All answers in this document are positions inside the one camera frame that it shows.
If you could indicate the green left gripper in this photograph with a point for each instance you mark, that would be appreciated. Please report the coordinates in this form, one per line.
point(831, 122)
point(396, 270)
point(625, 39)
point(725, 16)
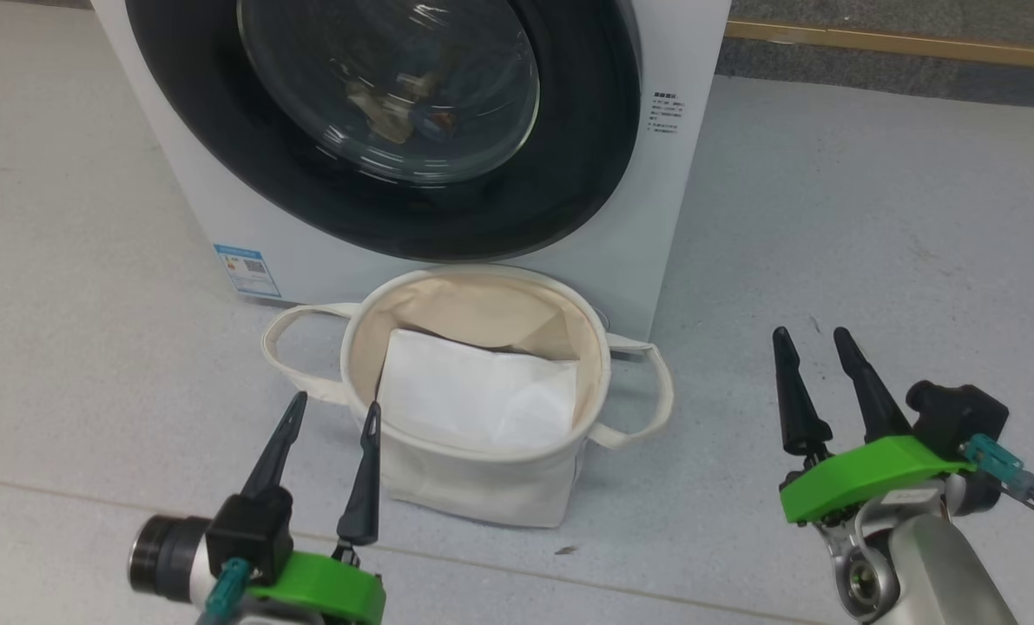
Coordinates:
point(334, 590)

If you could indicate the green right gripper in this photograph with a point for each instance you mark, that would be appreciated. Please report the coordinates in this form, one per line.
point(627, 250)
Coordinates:
point(864, 477)

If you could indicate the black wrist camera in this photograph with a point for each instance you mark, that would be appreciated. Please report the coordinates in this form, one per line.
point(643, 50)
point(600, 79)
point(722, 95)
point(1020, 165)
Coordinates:
point(252, 529)
point(959, 412)

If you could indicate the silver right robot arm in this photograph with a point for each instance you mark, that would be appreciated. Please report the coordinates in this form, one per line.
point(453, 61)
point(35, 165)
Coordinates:
point(933, 564)

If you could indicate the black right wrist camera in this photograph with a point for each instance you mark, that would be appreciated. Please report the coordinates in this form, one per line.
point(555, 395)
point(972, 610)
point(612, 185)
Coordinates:
point(959, 412)

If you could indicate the white folded sheet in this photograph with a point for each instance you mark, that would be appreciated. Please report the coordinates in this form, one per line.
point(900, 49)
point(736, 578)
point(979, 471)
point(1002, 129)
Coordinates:
point(473, 391)

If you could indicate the cream garment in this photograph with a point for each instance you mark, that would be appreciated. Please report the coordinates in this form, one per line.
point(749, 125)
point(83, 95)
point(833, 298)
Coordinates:
point(379, 113)

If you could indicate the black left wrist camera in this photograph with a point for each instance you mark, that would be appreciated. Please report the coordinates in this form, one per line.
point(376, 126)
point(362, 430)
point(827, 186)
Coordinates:
point(252, 529)

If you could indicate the blue energy label sticker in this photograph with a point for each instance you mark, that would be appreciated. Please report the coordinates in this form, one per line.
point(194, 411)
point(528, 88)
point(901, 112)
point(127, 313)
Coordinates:
point(247, 271)

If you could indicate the cream canvas laundry basket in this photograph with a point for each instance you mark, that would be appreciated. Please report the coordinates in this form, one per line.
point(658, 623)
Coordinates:
point(482, 495)

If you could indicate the white front-load washing machine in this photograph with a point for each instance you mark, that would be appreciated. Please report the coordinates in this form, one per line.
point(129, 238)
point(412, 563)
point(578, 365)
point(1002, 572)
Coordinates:
point(647, 217)

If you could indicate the blue printed garment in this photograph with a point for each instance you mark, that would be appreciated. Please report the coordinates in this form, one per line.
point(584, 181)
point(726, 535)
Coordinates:
point(438, 123)

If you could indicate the black round glass washer door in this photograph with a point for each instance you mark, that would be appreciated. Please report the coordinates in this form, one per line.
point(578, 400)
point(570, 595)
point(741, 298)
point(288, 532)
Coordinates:
point(221, 156)

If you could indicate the yellow floor edge strip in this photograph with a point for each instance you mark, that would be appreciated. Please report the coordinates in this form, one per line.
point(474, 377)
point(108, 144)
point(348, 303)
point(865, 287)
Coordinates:
point(916, 43)

